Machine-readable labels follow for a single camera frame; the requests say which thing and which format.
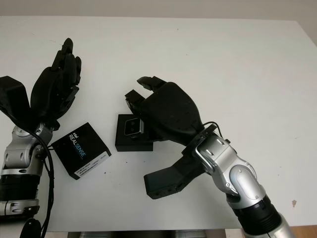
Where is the silver depth camera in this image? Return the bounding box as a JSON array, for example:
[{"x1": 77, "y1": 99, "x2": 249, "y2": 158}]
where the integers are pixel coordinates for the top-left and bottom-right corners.
[{"x1": 124, "y1": 118, "x2": 145, "y2": 136}]

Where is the black camera box base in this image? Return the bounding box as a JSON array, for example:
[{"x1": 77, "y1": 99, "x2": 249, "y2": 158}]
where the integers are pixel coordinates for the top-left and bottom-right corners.
[{"x1": 115, "y1": 113, "x2": 154, "y2": 152}]

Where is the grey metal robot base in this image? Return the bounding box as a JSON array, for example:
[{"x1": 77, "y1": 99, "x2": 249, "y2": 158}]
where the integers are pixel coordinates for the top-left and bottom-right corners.
[{"x1": 68, "y1": 229, "x2": 226, "y2": 238}]

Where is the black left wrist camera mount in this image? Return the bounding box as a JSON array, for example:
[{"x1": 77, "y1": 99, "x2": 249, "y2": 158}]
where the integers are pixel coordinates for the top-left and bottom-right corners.
[{"x1": 0, "y1": 75, "x2": 33, "y2": 124}]

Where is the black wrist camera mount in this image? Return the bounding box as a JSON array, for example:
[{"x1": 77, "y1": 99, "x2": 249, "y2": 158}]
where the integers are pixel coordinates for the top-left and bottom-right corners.
[
  {"x1": 143, "y1": 123, "x2": 216, "y2": 200},
  {"x1": 0, "y1": 75, "x2": 33, "y2": 124}
]

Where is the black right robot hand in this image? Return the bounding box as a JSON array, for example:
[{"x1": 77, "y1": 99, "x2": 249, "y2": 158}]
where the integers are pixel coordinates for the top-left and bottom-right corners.
[{"x1": 124, "y1": 76, "x2": 205, "y2": 149}]

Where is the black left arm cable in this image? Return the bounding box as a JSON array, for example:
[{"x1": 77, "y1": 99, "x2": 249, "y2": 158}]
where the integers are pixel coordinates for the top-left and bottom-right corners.
[{"x1": 29, "y1": 128, "x2": 57, "y2": 238}]

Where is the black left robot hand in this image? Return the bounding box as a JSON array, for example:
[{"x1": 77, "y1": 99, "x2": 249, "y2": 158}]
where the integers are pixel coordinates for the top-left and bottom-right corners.
[{"x1": 29, "y1": 38, "x2": 82, "y2": 131}]

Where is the black RealSense box lid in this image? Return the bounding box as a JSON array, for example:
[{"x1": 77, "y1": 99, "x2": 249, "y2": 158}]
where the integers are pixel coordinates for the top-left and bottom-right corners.
[{"x1": 51, "y1": 121, "x2": 112, "y2": 180}]

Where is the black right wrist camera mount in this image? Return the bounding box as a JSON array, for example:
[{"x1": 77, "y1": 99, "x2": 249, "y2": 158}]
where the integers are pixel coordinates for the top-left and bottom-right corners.
[{"x1": 143, "y1": 123, "x2": 216, "y2": 200}]

